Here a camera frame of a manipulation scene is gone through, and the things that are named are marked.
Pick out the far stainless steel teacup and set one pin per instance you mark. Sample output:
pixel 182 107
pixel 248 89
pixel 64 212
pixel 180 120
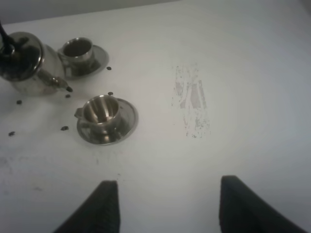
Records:
pixel 77 50

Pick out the stainless steel teapot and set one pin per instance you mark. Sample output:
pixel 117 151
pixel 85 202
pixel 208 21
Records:
pixel 30 66

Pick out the near stainless steel saucer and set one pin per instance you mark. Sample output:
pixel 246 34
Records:
pixel 129 120

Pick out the near stainless steel teacup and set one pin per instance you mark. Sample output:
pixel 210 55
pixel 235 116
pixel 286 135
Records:
pixel 101 114

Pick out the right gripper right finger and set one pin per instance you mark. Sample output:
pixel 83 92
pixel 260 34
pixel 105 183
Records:
pixel 243 211

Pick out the far stainless steel saucer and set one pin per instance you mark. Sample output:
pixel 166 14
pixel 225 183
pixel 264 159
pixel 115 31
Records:
pixel 99 63

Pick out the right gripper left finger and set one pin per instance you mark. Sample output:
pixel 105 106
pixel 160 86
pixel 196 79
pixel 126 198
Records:
pixel 100 212

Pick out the stainless steel saucer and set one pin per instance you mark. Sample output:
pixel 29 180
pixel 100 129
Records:
pixel 99 63
pixel 129 120

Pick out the stainless steel teacup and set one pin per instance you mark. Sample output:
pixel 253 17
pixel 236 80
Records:
pixel 77 50
pixel 101 114

